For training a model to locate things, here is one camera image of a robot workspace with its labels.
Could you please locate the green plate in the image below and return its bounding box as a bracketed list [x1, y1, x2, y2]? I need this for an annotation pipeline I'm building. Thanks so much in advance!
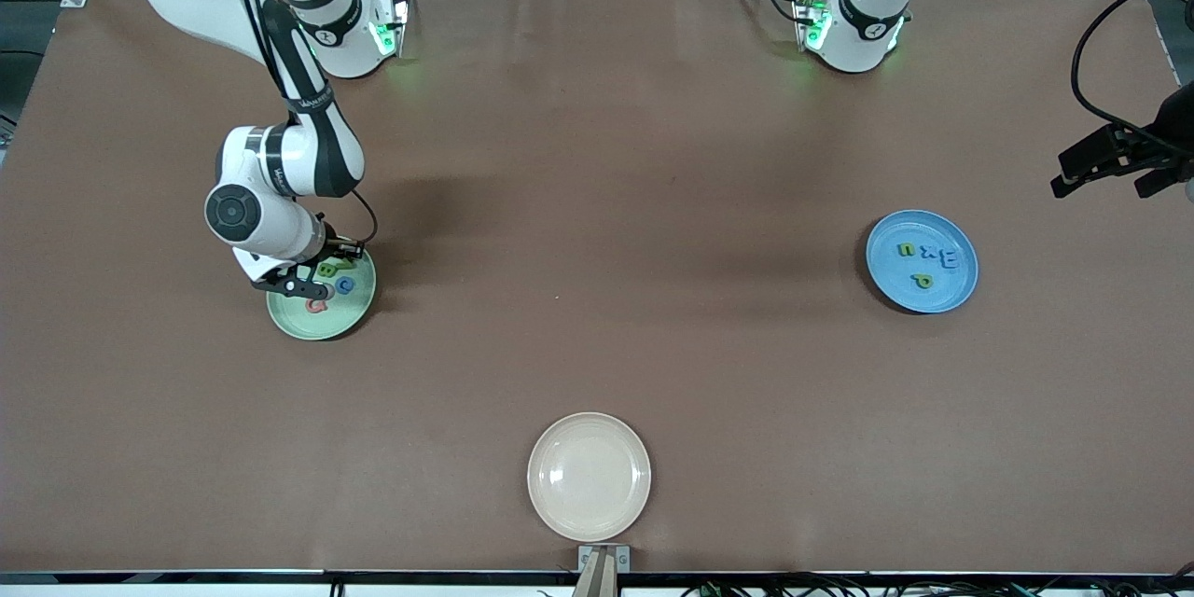
[266, 243, 378, 341]

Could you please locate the blue plate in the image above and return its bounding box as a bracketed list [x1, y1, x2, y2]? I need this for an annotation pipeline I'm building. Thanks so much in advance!
[865, 209, 979, 314]

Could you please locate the brown table cover sheet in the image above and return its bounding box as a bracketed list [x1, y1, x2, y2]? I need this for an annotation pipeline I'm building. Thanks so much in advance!
[0, 0, 1194, 575]

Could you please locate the beige plate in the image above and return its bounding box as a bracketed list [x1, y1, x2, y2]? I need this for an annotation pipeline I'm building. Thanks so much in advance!
[526, 411, 652, 543]

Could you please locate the grey metal mount bracket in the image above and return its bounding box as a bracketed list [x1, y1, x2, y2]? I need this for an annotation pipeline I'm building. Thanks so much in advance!
[577, 545, 631, 574]

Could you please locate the beige post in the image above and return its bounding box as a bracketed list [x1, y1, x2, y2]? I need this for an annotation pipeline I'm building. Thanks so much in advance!
[571, 548, 618, 597]

